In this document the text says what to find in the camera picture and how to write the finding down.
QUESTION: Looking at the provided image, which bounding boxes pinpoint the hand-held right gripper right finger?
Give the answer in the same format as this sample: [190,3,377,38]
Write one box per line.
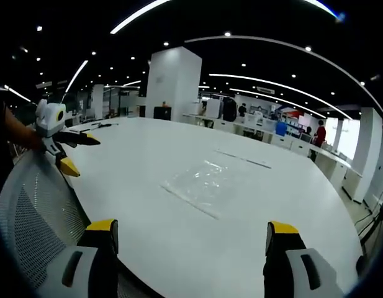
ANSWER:
[263,220,346,298]

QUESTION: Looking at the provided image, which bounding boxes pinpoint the black cabinet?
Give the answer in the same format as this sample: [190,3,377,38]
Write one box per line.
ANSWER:
[153,106,173,121]

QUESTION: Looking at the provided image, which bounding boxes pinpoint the white square pillar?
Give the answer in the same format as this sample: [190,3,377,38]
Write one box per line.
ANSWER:
[145,46,203,123]

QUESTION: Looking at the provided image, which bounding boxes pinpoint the black backpack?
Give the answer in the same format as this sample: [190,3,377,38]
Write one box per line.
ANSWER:
[222,97,238,122]

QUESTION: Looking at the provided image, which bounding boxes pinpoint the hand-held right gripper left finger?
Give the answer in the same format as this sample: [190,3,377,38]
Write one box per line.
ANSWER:
[35,219,119,298]

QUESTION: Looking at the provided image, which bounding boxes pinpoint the clear food packaging bag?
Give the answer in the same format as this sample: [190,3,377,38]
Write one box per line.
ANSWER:
[161,160,230,220]

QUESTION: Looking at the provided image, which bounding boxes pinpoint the black floor cable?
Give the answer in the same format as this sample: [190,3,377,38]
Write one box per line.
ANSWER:
[354,189,383,246]

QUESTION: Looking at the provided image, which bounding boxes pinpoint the grey mesh office chair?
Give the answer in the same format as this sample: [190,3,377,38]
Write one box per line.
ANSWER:
[0,151,96,291]

